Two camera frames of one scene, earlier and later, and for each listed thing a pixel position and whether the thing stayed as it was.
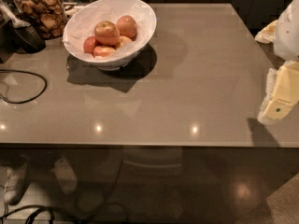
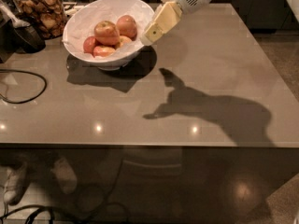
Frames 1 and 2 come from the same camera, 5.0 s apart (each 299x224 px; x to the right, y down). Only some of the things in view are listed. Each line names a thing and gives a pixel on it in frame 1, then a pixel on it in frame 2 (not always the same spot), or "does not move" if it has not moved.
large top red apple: [106, 33] does not move
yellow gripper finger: [282, 92] -> [166, 15]
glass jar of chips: [42, 7] does not move
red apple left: [89, 44] does not move
